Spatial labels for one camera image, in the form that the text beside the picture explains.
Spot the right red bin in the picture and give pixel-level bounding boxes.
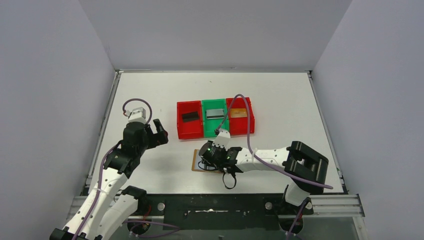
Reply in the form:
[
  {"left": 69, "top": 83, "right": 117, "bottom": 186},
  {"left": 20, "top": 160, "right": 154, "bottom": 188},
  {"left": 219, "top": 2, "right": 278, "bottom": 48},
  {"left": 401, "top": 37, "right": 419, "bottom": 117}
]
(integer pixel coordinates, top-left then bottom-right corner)
[{"left": 225, "top": 97, "right": 248, "bottom": 136}]

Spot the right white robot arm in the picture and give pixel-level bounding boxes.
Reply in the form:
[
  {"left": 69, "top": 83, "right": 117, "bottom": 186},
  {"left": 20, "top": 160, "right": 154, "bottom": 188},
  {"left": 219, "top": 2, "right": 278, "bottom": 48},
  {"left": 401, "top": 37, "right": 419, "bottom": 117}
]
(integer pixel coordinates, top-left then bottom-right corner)
[{"left": 198, "top": 140, "right": 333, "bottom": 207}]

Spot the gold card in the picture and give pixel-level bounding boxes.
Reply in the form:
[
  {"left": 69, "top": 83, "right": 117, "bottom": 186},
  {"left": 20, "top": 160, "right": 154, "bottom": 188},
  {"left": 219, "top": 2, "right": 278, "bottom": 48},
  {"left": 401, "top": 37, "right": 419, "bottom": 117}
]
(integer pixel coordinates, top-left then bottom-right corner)
[{"left": 229, "top": 108, "right": 248, "bottom": 119}]

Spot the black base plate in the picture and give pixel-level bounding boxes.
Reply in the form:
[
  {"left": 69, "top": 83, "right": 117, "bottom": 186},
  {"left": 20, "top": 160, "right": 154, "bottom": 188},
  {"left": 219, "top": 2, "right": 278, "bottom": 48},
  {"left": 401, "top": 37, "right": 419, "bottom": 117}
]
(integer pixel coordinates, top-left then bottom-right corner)
[{"left": 146, "top": 193, "right": 283, "bottom": 230}]

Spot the red bin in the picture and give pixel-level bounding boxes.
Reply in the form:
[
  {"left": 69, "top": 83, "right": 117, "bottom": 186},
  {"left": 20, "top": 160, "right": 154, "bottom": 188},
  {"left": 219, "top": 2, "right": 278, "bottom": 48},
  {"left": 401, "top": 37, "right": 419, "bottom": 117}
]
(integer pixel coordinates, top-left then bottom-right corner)
[
  {"left": 225, "top": 97, "right": 248, "bottom": 136},
  {"left": 176, "top": 100, "right": 204, "bottom": 140}
]

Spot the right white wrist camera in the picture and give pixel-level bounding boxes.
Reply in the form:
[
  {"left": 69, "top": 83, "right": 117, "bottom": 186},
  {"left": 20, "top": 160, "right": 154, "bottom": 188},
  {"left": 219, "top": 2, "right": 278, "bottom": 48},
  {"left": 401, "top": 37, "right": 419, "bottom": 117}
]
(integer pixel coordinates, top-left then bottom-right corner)
[{"left": 212, "top": 129, "right": 231, "bottom": 149}]

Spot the green middle bin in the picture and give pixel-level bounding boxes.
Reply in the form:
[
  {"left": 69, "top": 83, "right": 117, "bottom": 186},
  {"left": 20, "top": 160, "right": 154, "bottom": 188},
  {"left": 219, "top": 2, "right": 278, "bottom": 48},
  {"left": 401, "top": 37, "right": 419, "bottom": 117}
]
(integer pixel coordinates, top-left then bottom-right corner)
[{"left": 201, "top": 98, "right": 227, "bottom": 138}]

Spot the silver VIP credit card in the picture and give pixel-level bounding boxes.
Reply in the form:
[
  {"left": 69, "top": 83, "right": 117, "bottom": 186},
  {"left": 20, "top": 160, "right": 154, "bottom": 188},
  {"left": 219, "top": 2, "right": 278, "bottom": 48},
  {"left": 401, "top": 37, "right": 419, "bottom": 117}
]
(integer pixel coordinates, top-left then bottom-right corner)
[{"left": 205, "top": 108, "right": 225, "bottom": 120}]

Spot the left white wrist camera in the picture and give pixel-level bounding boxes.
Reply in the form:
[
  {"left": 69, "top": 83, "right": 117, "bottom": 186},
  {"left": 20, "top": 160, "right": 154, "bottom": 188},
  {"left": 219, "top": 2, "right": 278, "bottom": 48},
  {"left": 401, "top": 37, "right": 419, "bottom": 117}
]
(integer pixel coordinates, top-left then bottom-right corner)
[{"left": 128, "top": 107, "right": 147, "bottom": 124}]

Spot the yellow leather card holder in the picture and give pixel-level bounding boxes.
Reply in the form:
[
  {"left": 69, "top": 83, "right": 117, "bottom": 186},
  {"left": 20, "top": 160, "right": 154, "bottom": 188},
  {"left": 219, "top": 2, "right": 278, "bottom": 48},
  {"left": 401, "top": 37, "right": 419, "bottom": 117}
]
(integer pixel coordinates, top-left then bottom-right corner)
[{"left": 191, "top": 149, "right": 220, "bottom": 173}]

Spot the left red bin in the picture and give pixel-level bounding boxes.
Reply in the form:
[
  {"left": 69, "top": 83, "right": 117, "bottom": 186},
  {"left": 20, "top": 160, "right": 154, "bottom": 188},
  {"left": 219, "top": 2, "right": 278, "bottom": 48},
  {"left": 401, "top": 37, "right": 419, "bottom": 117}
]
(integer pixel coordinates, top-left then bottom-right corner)
[{"left": 176, "top": 100, "right": 204, "bottom": 140}]

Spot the black card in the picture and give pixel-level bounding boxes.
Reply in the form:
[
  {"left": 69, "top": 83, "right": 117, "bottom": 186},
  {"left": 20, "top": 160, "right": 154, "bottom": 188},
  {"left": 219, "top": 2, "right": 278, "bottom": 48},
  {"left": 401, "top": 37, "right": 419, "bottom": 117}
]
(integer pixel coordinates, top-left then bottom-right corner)
[{"left": 181, "top": 111, "right": 200, "bottom": 123}]

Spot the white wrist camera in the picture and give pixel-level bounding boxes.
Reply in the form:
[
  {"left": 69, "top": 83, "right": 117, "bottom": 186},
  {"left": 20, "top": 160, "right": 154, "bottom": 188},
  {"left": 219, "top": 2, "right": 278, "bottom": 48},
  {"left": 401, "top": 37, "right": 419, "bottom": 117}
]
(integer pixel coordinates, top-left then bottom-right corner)
[
  {"left": 212, "top": 129, "right": 231, "bottom": 149},
  {"left": 128, "top": 107, "right": 147, "bottom": 124}
]

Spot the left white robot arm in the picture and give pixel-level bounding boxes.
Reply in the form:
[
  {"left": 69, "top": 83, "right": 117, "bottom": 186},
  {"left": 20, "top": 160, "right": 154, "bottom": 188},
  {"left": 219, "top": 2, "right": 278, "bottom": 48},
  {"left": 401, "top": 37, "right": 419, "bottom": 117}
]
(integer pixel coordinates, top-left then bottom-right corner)
[{"left": 49, "top": 119, "right": 169, "bottom": 240}]

